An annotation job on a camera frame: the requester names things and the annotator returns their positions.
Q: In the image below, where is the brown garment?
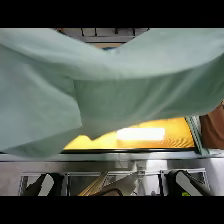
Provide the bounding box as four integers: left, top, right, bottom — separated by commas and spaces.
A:
199, 101, 224, 150

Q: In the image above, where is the black cable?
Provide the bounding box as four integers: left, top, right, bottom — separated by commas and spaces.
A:
98, 187, 125, 197

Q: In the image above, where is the pale green T-shirt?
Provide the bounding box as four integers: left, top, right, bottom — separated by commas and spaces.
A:
0, 27, 224, 158

